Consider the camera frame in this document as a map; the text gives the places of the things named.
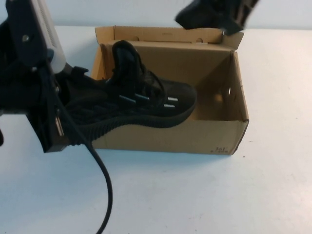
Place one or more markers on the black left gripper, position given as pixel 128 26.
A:
pixel 17 73

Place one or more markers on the brown cardboard shoe box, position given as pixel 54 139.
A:
pixel 170 139

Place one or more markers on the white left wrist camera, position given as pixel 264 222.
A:
pixel 51 36

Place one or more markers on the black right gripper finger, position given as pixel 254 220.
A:
pixel 202 14
pixel 237 17

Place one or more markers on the black mesh sneaker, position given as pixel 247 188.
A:
pixel 136 109

